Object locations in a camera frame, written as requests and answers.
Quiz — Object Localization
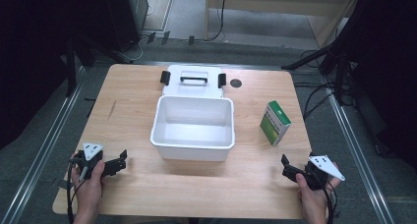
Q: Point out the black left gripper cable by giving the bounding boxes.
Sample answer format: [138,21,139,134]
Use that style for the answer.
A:
[66,160,87,224]

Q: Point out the black floor cables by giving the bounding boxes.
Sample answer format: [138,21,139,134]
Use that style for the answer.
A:
[292,48,357,121]

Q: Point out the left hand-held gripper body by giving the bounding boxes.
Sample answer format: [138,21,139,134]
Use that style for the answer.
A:
[74,141,109,180]

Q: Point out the white plastic storage box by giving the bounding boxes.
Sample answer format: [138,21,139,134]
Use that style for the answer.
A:
[149,94,236,163]

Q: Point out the person's left hand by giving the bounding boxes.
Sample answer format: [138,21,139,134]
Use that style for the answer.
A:
[70,153,106,203]

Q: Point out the black cabinet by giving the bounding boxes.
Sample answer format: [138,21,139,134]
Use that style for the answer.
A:
[103,0,149,53]

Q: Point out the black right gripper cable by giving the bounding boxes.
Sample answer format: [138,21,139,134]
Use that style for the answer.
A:
[313,173,339,224]

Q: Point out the person's right hand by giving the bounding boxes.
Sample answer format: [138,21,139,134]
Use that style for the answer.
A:
[295,161,342,216]

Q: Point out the dark curtain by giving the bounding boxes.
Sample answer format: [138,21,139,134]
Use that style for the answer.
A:
[0,0,114,151]
[337,0,417,171]

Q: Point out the black tripod stand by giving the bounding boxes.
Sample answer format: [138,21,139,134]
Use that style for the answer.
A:
[280,27,365,105]

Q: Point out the metal floor rail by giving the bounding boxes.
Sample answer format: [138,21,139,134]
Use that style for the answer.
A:
[319,74,396,224]
[0,65,87,224]

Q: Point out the black metal stand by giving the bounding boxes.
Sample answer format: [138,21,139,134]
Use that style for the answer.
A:
[62,33,134,98]

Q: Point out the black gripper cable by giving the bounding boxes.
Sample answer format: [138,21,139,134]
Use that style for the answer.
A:
[66,160,87,224]
[313,173,339,224]

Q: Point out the light wooden frame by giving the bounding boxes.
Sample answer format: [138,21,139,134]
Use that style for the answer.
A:
[204,0,363,49]

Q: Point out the green and white carton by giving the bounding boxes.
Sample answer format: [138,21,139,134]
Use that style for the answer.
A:
[259,99,292,147]

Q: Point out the white box lid black handle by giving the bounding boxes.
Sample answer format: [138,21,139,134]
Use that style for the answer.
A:
[159,64,228,100]

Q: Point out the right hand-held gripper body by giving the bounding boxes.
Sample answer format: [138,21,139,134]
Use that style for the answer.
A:
[304,152,346,192]

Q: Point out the black hanging cable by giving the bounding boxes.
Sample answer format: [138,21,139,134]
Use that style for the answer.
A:
[208,0,228,42]

